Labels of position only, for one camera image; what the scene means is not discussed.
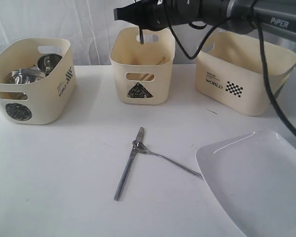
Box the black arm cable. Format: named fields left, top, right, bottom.
left=167, top=14, right=296, bottom=145

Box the silver metal spoon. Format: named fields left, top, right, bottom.
left=132, top=140, right=203, bottom=180

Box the stainless steel cup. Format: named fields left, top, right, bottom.
left=37, top=53, right=62, bottom=76

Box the cream bin with square sticker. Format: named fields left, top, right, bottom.
left=194, top=31, right=296, bottom=117

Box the white curtain backdrop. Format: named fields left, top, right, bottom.
left=0, top=0, right=296, bottom=67

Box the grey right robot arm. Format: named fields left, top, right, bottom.
left=113, top=0, right=296, bottom=42

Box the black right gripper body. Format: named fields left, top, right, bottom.
left=112, top=0, right=173, bottom=32

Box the silver metal knife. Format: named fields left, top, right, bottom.
left=114, top=127, right=145, bottom=201

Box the cream bin with circle sticker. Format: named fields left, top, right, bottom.
left=0, top=38, right=76, bottom=124

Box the stainless steel bowl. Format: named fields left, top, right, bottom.
left=4, top=69, right=45, bottom=84

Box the white rectangular plate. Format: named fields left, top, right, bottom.
left=196, top=129, right=296, bottom=237

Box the cream bin with triangle sticker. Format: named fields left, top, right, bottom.
left=110, top=27, right=176, bottom=105

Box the silver metal fork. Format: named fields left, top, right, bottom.
left=139, top=27, right=144, bottom=44

